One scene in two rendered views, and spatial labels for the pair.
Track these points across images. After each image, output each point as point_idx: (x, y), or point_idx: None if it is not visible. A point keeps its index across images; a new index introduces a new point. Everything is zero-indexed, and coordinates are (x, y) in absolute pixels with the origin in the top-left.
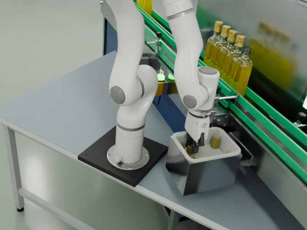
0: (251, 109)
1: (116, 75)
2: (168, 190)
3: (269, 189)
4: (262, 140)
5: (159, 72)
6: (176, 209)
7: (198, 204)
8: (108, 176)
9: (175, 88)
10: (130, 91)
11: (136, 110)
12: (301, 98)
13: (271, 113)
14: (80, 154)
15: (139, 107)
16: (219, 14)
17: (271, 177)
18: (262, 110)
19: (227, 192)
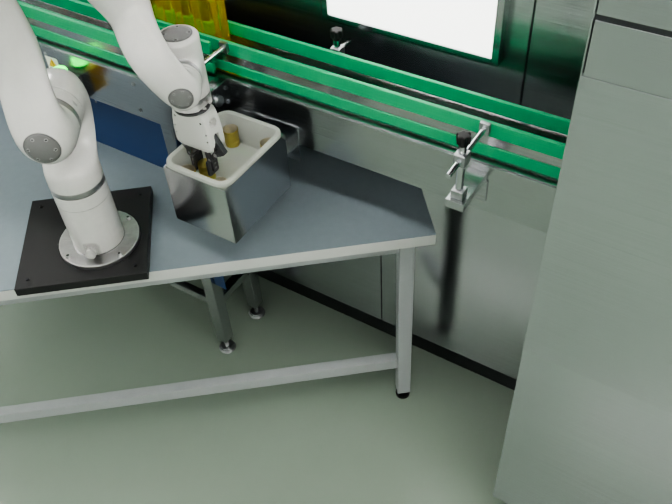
0: (258, 57)
1: (22, 117)
2: (201, 250)
3: (337, 161)
4: (300, 97)
5: (45, 63)
6: (231, 270)
7: (258, 243)
8: (85, 291)
9: (102, 81)
10: (62, 130)
11: (78, 155)
12: (320, 2)
13: (290, 47)
14: (15, 284)
15: (79, 148)
16: None
17: (340, 143)
18: (273, 49)
19: (285, 202)
